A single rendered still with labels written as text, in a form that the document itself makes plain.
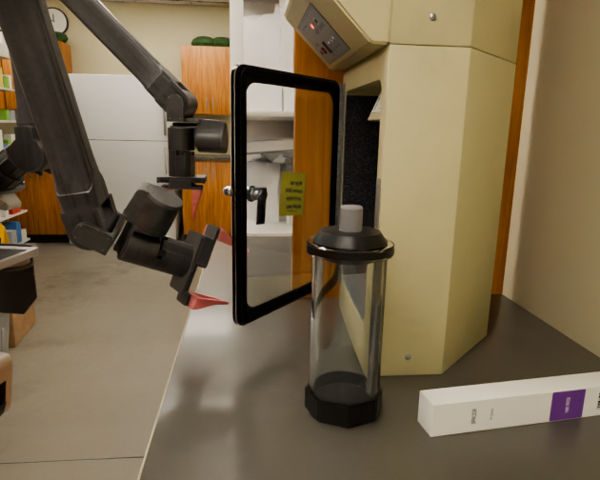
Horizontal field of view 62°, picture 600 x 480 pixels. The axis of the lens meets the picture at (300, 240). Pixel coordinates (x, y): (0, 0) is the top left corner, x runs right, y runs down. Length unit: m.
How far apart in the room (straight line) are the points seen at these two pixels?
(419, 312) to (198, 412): 0.34
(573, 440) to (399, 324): 0.26
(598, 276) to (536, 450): 0.43
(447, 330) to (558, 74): 0.60
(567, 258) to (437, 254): 0.41
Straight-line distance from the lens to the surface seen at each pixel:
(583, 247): 1.06
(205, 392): 0.74
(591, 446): 0.73
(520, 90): 1.20
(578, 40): 1.13
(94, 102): 5.77
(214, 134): 1.09
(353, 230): 0.61
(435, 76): 0.72
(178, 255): 0.82
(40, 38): 0.76
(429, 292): 0.76
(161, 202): 0.76
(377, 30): 0.71
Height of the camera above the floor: 1.30
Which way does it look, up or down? 12 degrees down
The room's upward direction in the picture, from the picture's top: 1 degrees clockwise
